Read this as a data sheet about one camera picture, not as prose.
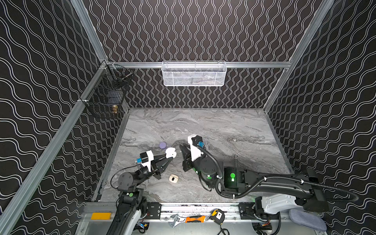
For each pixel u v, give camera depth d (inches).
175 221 28.2
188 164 20.6
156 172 23.5
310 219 28.1
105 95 36.6
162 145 39.0
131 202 22.5
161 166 25.0
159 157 25.1
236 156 37.2
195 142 19.2
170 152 25.3
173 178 32.9
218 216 27.8
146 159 21.8
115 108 32.6
